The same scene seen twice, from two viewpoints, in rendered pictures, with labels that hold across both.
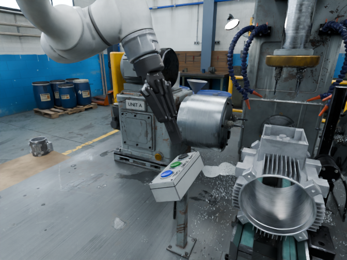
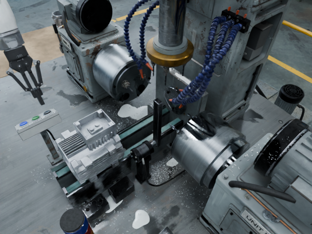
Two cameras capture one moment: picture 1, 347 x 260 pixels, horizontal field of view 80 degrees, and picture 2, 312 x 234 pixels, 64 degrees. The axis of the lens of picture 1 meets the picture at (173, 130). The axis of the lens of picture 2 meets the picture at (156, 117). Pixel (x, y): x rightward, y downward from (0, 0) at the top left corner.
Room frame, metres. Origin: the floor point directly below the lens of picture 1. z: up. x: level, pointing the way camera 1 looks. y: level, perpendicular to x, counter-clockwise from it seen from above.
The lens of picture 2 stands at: (0.06, -0.73, 1.84)
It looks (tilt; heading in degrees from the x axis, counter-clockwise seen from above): 48 degrees down; 24
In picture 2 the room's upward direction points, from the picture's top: 2 degrees clockwise
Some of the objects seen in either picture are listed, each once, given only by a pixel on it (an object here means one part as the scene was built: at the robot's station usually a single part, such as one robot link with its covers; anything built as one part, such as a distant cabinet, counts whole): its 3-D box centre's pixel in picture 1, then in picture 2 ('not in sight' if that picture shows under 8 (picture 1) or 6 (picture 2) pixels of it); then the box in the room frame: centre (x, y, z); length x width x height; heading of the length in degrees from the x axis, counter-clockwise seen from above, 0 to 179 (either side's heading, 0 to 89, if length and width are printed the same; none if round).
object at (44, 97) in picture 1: (64, 96); not in sight; (5.12, 2.67, 0.37); 1.20 x 0.80 x 0.74; 148
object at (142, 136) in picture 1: (153, 124); (94, 55); (1.06, 0.11, 0.99); 0.35 x 0.31 x 0.37; 64
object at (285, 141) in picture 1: (281, 145); (95, 129); (0.51, -0.29, 1.11); 0.12 x 0.11 x 0.07; 154
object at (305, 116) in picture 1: (276, 134); (182, 101); (0.94, -0.50, 0.97); 0.30 x 0.11 x 0.34; 64
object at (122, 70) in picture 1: (142, 93); (81, 28); (1.04, 0.16, 1.16); 0.33 x 0.26 x 0.42; 64
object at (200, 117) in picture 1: (196, 120); (116, 68); (0.95, -0.11, 1.04); 0.37 x 0.25 x 0.25; 64
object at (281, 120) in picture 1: (278, 130); (174, 100); (0.88, -0.47, 1.02); 0.15 x 0.02 x 0.15; 64
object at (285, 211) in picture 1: (275, 183); (90, 149); (0.47, -0.27, 1.02); 0.20 x 0.19 x 0.19; 154
